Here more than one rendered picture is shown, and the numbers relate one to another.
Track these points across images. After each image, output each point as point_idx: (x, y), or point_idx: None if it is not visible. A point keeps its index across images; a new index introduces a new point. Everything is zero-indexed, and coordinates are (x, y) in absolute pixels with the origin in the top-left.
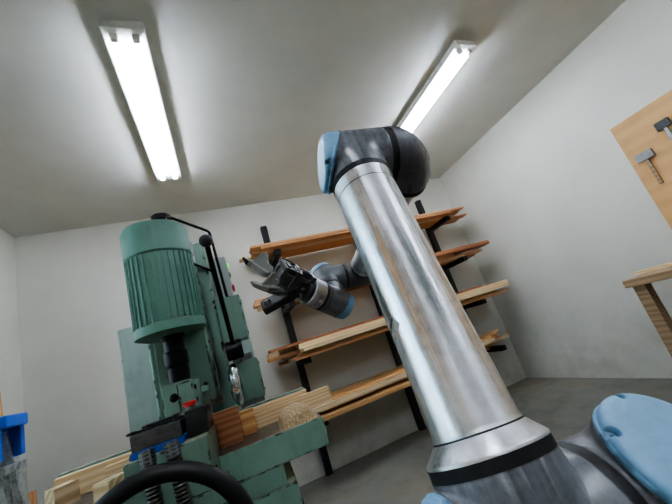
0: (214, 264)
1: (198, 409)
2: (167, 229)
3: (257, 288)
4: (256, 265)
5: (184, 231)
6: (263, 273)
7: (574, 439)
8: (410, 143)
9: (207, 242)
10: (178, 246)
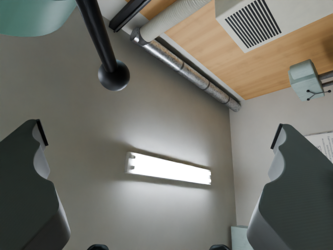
0: (99, 32)
1: None
2: (61, 22)
3: (305, 138)
4: (45, 176)
5: (13, 27)
6: (64, 215)
7: None
8: None
9: (129, 79)
10: (61, 2)
